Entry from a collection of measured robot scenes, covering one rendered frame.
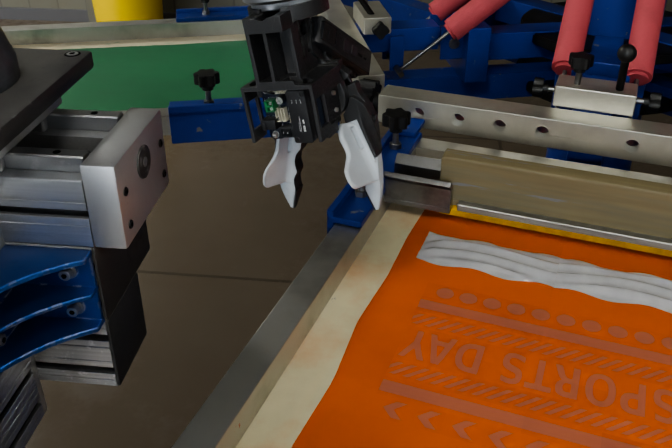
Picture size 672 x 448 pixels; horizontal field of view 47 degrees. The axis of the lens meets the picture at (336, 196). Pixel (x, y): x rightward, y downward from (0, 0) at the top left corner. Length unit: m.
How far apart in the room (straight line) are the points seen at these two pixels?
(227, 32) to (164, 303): 1.02
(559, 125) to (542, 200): 0.22
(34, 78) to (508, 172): 0.60
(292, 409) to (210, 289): 1.80
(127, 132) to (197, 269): 1.93
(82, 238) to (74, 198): 0.04
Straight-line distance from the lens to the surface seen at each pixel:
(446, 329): 0.91
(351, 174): 0.69
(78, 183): 0.74
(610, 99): 1.29
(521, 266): 1.02
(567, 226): 1.06
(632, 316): 0.99
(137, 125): 0.79
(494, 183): 1.06
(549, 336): 0.93
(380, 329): 0.90
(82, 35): 1.92
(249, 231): 2.87
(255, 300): 2.52
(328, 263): 0.95
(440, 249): 1.03
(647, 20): 1.51
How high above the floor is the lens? 1.53
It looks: 30 degrees down
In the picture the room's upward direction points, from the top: straight up
